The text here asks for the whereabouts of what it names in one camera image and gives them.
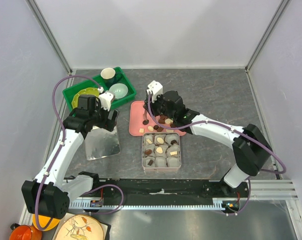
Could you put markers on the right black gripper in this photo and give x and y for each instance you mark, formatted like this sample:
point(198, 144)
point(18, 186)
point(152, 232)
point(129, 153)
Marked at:
point(153, 105)

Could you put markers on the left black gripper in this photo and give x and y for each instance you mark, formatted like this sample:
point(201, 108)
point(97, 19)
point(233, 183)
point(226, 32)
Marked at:
point(108, 124)

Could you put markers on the silver tin lid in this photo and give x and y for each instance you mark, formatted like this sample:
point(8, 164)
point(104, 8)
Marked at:
point(101, 143)

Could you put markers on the pink plastic tray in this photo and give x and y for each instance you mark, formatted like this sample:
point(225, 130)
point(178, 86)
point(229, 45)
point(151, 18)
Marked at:
point(136, 126)

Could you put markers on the white oval chocolate piece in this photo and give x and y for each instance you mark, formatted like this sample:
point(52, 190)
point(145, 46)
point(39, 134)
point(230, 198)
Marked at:
point(159, 140)

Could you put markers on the dark heart chocolate piece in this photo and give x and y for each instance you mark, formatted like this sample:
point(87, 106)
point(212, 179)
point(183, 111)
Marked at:
point(174, 142)

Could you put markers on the white egg chocolate piece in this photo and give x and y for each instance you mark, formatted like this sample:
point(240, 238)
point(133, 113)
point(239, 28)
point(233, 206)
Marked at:
point(159, 150)

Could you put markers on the pink chocolate tin box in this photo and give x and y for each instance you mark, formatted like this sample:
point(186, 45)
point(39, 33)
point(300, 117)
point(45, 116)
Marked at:
point(162, 162)

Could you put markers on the brown oval chocolate piece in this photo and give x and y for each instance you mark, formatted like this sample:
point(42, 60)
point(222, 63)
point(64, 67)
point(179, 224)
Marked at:
point(148, 152)

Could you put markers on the metal tongs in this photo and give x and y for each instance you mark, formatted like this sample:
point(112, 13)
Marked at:
point(145, 118)

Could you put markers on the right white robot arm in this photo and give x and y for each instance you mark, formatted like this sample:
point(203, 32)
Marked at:
point(250, 148)

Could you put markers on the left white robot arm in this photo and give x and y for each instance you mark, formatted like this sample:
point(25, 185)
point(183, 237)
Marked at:
point(47, 194)

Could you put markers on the yellow green plate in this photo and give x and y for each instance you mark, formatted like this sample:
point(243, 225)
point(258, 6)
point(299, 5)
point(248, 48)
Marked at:
point(87, 91)

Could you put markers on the pale green bowl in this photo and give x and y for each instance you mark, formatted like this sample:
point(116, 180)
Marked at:
point(120, 90)

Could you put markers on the green plastic crate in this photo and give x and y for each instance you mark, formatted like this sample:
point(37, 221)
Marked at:
point(70, 92)

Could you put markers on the dark teal mug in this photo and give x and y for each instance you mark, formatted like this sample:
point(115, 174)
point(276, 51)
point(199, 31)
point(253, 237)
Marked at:
point(110, 76)

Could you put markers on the decorated round plate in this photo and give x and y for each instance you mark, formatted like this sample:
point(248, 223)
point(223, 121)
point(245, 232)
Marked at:
point(80, 227)

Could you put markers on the yellow bowl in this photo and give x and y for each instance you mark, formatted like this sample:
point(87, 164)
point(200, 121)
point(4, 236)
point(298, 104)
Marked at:
point(43, 220)

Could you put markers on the orange mug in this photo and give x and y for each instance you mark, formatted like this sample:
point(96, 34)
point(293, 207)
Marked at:
point(24, 232)

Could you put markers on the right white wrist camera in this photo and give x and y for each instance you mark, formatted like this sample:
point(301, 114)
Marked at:
point(154, 89)

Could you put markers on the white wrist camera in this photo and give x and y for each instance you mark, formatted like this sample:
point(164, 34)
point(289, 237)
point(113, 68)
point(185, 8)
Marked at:
point(106, 98)
point(154, 89)

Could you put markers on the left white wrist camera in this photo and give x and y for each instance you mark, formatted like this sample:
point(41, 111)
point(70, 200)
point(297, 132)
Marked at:
point(106, 98)

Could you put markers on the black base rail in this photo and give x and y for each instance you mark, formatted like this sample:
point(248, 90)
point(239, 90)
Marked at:
point(208, 189)

